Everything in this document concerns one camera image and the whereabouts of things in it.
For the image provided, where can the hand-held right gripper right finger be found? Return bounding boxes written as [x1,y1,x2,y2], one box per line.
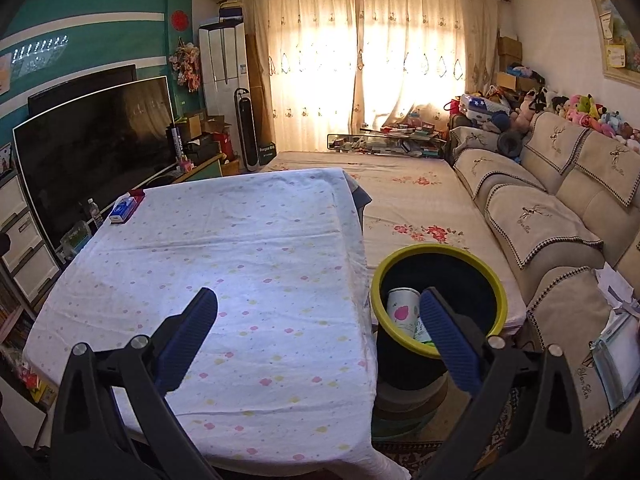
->
[419,286,587,480]

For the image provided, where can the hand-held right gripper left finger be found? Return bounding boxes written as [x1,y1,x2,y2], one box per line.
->
[50,286,219,480]

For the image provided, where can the white paper cup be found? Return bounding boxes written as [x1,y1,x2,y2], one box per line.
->
[386,287,422,338]

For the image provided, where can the yellow rimmed dark bin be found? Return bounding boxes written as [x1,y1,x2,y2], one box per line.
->
[370,244,508,406]

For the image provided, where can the white floral tablecloth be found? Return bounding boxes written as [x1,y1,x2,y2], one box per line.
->
[22,167,411,480]

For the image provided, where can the patterned rug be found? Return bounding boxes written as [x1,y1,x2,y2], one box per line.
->
[372,437,506,480]

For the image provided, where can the beige floral bed sheet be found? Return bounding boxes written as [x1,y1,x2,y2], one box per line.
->
[260,150,528,336]

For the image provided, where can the blue tissue pack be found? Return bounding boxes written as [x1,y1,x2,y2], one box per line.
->
[108,197,138,224]

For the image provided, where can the clear green plastic container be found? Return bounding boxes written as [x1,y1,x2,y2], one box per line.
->
[60,220,93,261]

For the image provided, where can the clear water bottle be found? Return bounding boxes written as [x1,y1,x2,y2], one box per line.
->
[86,198,105,231]

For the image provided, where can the clear plastic document bag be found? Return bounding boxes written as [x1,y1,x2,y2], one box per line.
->
[590,310,640,411]

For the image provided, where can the dark blue under cloth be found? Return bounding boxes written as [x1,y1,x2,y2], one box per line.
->
[352,177,373,208]

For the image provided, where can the white papers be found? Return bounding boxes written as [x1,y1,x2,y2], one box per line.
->
[595,267,640,316]

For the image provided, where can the white drawer cabinet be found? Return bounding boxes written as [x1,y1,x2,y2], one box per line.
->
[0,170,61,306]

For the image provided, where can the beige sofa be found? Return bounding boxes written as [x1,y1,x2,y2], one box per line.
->
[447,110,640,451]

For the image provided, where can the cluttered glass table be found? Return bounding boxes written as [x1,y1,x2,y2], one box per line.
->
[326,127,448,157]

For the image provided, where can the curved black television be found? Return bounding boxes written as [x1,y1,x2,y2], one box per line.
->
[12,76,176,256]

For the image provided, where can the open cardboard boxes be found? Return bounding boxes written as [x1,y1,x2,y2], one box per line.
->
[175,112,241,176]

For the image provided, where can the black white tower fan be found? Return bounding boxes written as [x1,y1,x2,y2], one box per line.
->
[235,87,263,172]

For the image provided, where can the blue white star bag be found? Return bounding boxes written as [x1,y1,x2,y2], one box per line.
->
[460,93,508,123]

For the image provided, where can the pile of plush toys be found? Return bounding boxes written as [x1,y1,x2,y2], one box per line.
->
[505,62,640,153]

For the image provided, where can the artificial flower decoration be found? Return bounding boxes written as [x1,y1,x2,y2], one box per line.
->
[169,42,202,93]

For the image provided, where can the flat black television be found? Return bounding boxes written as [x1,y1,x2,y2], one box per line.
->
[27,64,138,116]

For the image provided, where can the white standing air conditioner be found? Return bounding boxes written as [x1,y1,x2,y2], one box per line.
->
[198,21,251,161]

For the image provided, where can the stacked cardboard boxes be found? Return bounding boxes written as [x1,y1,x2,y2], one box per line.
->
[495,36,543,93]

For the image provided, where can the cream curtains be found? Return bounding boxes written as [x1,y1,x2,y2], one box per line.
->
[237,0,501,153]

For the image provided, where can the framed wall picture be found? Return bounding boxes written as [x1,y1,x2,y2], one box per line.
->
[587,0,640,81]

